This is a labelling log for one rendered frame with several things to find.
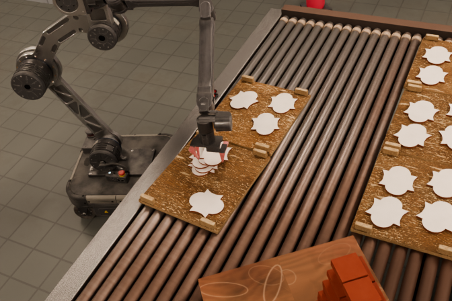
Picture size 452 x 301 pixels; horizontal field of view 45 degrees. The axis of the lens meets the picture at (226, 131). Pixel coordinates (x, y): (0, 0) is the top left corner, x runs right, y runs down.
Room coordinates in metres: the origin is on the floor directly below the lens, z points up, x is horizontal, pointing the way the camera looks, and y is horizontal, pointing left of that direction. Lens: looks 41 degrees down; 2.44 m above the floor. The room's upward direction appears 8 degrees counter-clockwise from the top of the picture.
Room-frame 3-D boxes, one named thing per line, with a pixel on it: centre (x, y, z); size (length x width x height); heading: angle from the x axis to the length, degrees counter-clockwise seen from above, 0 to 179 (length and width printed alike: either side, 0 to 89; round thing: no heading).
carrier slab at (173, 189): (1.47, 0.10, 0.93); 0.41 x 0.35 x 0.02; 144
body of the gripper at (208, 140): (1.52, 0.07, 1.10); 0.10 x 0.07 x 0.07; 71
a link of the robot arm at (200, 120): (1.52, 0.07, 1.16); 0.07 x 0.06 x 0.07; 80
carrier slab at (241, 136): (1.82, -0.14, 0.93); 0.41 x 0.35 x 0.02; 146
